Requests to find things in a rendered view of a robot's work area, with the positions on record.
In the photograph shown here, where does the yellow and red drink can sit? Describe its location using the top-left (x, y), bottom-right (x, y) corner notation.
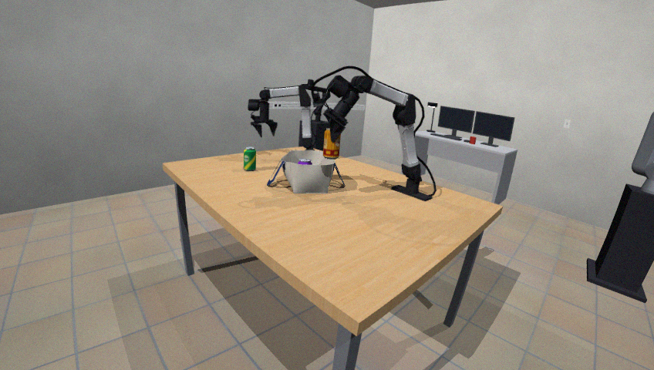
top-left (323, 128), bottom-right (341, 160)

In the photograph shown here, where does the white tote bag with blue handles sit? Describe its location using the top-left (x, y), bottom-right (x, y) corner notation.
top-left (267, 150), bottom-right (345, 193)

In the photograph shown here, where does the green and yellow drink can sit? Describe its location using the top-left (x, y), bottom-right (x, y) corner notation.
top-left (244, 147), bottom-right (256, 171)

